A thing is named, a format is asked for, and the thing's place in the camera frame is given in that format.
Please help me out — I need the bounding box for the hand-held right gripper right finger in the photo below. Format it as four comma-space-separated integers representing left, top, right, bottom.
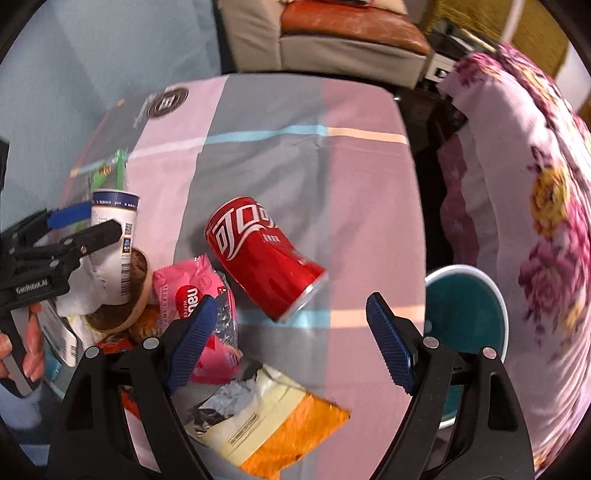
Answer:
366, 292, 536, 480

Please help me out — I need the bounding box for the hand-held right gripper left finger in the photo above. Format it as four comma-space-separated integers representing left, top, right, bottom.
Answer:
48, 295, 219, 480

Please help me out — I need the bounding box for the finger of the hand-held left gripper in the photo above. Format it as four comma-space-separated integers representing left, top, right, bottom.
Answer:
0, 202, 93, 252
13, 220, 122, 278

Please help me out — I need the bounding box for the white paper cup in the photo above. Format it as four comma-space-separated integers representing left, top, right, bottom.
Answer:
89, 188, 141, 306

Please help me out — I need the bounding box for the orange snack wrapper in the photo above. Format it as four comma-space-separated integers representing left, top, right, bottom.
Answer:
99, 308, 172, 354

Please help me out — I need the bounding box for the brown coconut shell bowl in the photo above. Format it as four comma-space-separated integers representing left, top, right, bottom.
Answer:
85, 247, 153, 333

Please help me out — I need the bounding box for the teal round bin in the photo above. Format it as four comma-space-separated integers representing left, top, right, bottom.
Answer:
424, 264, 509, 430

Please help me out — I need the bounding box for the person's left hand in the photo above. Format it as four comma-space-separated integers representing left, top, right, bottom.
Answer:
0, 302, 46, 383

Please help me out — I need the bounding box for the pink wafer packet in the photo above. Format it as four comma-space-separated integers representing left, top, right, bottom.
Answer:
152, 255, 243, 386

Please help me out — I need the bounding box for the white barcode wrapper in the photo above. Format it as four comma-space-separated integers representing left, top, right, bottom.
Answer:
39, 277, 107, 370

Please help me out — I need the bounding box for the green straw packet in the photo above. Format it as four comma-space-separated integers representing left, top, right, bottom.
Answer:
69, 148, 130, 191

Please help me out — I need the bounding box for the yellow and orange snack bag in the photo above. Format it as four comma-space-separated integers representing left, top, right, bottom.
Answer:
185, 362, 352, 480

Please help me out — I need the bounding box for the pink grey striped tablecloth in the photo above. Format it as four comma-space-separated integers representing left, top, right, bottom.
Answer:
60, 74, 426, 480

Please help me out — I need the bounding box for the pink floral bedspread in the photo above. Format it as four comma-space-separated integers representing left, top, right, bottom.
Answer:
436, 44, 591, 472

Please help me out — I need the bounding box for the beige sofa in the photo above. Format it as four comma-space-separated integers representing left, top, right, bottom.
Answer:
217, 0, 432, 89

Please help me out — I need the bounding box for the black low table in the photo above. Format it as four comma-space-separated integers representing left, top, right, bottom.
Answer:
424, 30, 496, 88

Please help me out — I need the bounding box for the brown leather seat cushion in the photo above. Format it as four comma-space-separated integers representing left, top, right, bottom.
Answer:
281, 1, 431, 57

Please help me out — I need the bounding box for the yellow patterned cloth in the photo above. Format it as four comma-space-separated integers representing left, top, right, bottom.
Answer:
431, 0, 570, 77

